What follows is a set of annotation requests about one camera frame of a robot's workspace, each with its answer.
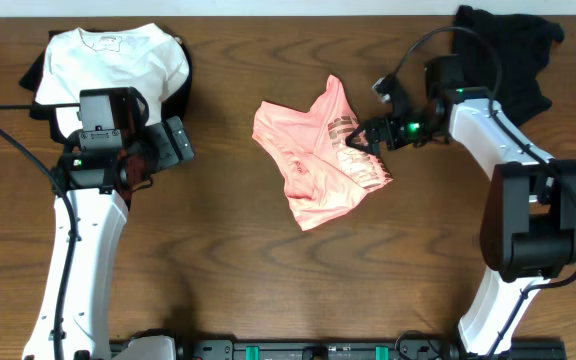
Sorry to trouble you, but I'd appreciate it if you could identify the pink t-shirt with brown print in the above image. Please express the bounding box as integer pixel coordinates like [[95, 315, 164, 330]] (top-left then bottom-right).
[[252, 75, 393, 231]]

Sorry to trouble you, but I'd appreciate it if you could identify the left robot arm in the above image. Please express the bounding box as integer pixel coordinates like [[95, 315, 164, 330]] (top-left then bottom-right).
[[22, 87, 194, 359]]

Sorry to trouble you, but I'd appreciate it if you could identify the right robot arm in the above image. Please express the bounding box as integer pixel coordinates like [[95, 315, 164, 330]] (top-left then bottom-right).
[[345, 55, 576, 359]]

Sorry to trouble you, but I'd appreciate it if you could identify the black folded garment under white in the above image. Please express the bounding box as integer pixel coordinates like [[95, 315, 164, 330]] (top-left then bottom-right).
[[18, 28, 194, 144]]

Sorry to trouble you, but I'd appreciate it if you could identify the black crumpled garment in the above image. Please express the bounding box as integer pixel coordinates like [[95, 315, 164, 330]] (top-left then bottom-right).
[[452, 5, 565, 127]]

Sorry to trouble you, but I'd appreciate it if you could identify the white t-shirt with pixel camera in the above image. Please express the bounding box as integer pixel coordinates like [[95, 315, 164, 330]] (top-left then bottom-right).
[[34, 22, 191, 137]]

